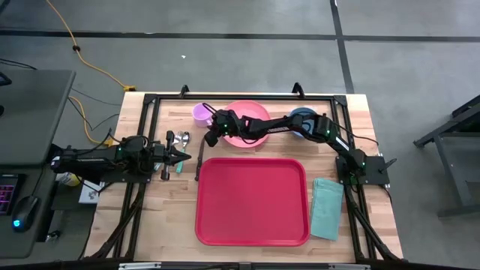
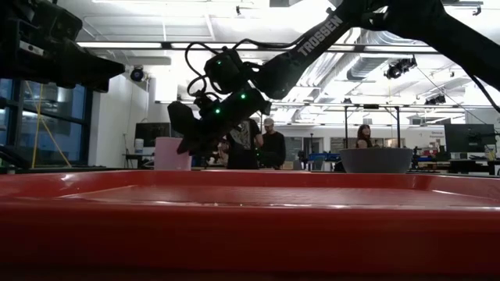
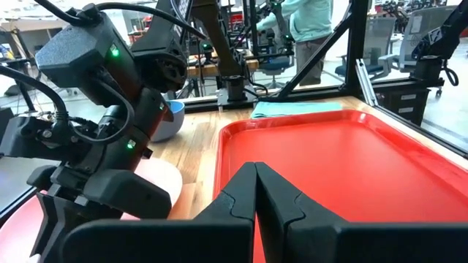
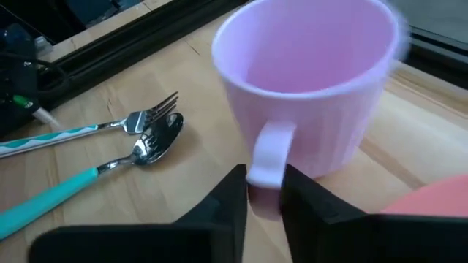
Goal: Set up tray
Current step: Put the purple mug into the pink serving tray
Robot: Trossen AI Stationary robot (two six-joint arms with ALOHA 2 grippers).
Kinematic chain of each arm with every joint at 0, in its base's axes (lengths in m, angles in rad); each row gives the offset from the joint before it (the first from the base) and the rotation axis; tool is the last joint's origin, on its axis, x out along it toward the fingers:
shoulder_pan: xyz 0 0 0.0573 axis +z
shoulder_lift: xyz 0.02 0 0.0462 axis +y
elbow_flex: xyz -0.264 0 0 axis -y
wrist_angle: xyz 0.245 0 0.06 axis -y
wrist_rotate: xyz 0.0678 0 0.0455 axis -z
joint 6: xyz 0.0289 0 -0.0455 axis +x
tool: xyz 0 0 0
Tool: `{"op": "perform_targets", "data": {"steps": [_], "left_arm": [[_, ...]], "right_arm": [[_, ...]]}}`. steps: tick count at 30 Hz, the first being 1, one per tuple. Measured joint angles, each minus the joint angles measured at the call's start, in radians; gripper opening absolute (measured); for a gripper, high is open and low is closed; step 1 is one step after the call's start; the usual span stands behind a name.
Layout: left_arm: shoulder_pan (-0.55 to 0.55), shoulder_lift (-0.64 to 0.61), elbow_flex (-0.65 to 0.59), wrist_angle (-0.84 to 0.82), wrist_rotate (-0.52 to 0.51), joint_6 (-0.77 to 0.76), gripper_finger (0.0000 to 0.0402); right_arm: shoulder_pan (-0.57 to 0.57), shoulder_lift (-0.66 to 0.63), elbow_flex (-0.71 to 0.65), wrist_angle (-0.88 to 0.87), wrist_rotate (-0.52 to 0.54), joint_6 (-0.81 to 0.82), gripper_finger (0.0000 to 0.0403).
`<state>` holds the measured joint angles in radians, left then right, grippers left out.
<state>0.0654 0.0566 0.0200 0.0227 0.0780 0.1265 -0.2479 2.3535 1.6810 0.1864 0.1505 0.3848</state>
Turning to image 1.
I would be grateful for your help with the lilac plastic cup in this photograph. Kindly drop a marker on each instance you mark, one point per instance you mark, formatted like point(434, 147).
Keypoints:
point(200, 116)

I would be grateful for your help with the red plastic tray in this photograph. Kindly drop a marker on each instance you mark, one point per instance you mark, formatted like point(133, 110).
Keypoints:
point(251, 202)

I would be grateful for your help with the white printed box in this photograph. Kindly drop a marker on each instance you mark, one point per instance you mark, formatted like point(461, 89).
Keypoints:
point(90, 193)

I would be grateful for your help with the teal cloth napkin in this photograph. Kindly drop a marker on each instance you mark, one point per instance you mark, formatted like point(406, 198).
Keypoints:
point(326, 210)

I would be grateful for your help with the grey desk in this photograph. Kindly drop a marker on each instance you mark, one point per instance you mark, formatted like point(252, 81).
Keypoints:
point(30, 120)

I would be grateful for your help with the black clamp lever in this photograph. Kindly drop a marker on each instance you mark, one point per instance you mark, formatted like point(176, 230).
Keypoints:
point(388, 165)

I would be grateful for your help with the pink plastic plate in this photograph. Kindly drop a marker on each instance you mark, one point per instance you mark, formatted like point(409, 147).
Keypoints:
point(249, 108)

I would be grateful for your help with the black metal stand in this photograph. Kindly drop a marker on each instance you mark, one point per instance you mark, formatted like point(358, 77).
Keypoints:
point(450, 161)

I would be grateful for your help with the black aluminium table frame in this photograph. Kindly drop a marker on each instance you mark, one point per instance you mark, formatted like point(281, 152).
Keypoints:
point(243, 97)

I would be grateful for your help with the black backlit keyboard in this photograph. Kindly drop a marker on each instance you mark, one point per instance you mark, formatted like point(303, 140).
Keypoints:
point(7, 195)

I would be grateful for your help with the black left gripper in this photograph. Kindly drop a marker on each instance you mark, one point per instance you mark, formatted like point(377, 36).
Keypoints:
point(167, 157)

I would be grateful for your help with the black computer mouse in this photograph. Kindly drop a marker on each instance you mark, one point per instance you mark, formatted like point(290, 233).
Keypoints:
point(24, 213)

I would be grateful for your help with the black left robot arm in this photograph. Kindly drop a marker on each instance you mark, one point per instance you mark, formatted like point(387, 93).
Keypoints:
point(86, 159)

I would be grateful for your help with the silver metal bracket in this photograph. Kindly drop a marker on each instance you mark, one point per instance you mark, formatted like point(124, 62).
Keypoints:
point(138, 266)
point(348, 267)

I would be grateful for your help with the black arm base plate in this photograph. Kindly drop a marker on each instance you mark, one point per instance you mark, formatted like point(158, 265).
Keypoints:
point(123, 180)
point(375, 170)

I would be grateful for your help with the blue plastic bowl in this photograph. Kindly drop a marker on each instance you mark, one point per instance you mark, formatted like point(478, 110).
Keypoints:
point(298, 112)

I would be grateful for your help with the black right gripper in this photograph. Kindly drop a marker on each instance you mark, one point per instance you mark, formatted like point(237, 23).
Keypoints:
point(225, 123)

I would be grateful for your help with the yellow container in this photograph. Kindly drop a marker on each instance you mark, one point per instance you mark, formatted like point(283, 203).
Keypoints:
point(69, 180)

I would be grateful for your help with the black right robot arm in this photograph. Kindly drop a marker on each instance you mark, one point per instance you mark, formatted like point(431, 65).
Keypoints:
point(273, 127)

